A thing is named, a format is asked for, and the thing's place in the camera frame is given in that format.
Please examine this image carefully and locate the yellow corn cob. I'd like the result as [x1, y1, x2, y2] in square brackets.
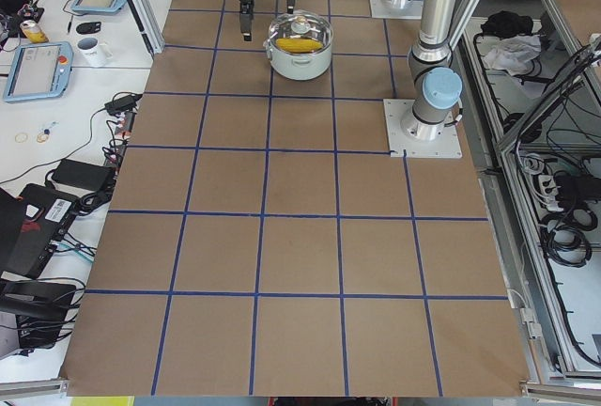
[275, 37, 324, 54]

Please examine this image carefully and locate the glass pot lid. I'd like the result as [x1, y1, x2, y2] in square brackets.
[266, 10, 333, 54]

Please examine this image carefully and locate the pale green steel pot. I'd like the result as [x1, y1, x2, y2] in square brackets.
[264, 40, 332, 81]

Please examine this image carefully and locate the white mug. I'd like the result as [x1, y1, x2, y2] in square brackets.
[77, 37, 113, 68]

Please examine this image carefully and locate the small black adapter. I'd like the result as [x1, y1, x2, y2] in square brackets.
[104, 93, 142, 116]

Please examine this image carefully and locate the black computer mouse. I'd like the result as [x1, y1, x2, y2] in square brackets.
[76, 21, 101, 35]

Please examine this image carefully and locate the black cloth pile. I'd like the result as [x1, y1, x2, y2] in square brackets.
[481, 10, 533, 39]

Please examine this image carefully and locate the yellow drink can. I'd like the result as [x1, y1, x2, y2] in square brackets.
[20, 20, 49, 44]

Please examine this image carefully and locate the near teach pendant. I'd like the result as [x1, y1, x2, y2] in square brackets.
[3, 41, 73, 102]

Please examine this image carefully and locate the black power brick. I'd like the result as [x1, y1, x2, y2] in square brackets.
[51, 159, 116, 192]

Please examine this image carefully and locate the white cloth pile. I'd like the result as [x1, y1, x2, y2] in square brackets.
[483, 35, 541, 75]

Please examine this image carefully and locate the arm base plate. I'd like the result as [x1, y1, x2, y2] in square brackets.
[383, 99, 462, 159]
[369, 0, 424, 20]

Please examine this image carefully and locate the aluminium frame post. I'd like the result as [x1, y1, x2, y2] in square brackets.
[126, 0, 165, 57]

